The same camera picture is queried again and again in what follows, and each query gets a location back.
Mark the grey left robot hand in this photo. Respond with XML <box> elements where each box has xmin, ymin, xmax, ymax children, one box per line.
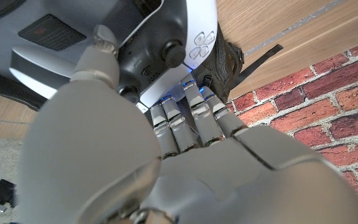
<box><xmin>17</xmin><ymin>24</ymin><xmax>358</xmax><ymax>224</ymax></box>

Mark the white black game controller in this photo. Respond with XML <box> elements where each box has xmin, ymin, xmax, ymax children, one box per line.
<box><xmin>9</xmin><ymin>0</ymin><xmax>219</xmax><ymax>110</ymax></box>

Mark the black backpack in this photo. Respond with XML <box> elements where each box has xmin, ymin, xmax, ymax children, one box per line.
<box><xmin>0</xmin><ymin>0</ymin><xmax>284</xmax><ymax>112</ymax></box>

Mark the brick print backdrop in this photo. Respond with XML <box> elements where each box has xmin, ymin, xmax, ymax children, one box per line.
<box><xmin>225</xmin><ymin>37</ymin><xmax>358</xmax><ymax>215</ymax></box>

